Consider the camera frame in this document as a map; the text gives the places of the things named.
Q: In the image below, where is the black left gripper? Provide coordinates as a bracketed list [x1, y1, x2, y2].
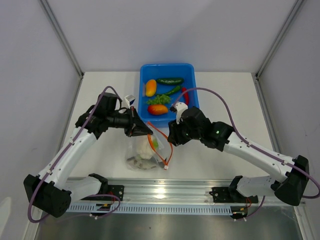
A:
[107, 106, 153, 138]

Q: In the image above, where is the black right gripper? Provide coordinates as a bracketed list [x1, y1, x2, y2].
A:
[167, 117, 202, 147]

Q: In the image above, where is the white toy cauliflower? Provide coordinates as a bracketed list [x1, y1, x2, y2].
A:
[136, 136, 156, 160]

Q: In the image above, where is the clear orange-zipper zip bag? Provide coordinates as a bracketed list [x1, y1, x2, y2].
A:
[124, 121, 173, 171]

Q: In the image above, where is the grey toy fish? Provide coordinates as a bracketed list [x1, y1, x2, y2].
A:
[126, 155, 164, 170]

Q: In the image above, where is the green toy lettuce leaf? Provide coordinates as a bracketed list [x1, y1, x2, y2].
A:
[146, 94, 172, 105]

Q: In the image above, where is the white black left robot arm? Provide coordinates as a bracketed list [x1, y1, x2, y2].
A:
[23, 92, 153, 223]

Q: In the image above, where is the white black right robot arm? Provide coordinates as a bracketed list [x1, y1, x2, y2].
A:
[168, 102, 310, 206]

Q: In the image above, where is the red orange toy mango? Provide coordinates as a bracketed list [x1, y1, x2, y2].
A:
[147, 104, 169, 116]

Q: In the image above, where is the red toy chili pepper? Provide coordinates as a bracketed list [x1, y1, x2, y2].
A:
[181, 87, 190, 106]

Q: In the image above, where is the green toy chili pepper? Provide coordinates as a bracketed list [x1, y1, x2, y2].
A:
[156, 85, 182, 96]

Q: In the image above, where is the yellow orange toy mango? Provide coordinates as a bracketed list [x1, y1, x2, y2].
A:
[145, 79, 157, 97]

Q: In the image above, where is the dark green toy cucumber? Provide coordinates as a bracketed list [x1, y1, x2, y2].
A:
[156, 77, 184, 85]

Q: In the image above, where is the blue plastic bin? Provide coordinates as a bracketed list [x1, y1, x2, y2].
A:
[138, 63, 199, 127]

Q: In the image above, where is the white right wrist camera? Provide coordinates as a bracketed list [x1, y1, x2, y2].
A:
[170, 101, 188, 124]

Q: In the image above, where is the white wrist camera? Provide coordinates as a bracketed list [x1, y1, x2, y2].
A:
[170, 101, 188, 124]
[123, 95, 136, 109]

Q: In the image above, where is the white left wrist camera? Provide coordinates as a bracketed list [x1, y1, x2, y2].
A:
[123, 95, 136, 109]

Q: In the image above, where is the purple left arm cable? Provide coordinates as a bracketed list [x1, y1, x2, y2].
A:
[27, 86, 122, 223]

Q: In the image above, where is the aluminium front rail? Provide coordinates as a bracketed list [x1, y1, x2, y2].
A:
[67, 176, 306, 207]

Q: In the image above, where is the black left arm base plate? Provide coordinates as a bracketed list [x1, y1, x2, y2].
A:
[107, 185, 125, 201]

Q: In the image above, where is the right aluminium frame post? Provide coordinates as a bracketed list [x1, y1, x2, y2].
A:
[254, 0, 306, 78]

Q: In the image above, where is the aluminium frame post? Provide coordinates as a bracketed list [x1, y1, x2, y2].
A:
[254, 0, 306, 78]
[38, 0, 84, 78]

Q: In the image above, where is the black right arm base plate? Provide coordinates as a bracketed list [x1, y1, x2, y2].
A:
[209, 186, 259, 204]

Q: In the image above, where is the white slotted cable duct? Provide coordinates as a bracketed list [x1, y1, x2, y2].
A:
[67, 203, 233, 216]

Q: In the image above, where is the left aluminium frame post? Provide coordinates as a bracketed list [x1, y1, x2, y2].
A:
[38, 0, 84, 78]

